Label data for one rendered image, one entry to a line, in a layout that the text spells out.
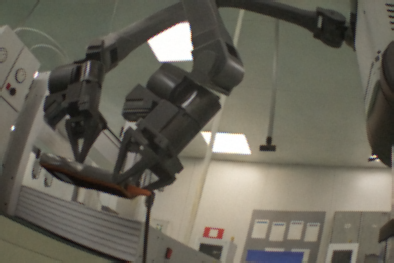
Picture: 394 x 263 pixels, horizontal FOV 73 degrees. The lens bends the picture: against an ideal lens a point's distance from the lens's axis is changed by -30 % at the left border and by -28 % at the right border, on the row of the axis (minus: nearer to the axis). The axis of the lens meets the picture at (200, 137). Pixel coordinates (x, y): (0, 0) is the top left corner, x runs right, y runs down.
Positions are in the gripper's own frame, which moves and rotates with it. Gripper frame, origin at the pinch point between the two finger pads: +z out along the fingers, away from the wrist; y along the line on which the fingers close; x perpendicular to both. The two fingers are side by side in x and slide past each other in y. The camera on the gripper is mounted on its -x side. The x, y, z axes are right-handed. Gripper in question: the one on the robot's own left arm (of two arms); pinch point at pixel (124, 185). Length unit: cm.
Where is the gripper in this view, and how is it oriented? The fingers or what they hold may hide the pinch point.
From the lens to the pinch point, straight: 55.7
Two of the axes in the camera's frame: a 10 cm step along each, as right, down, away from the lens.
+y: -1.6, -4.5, -8.8
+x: 7.3, 5.4, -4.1
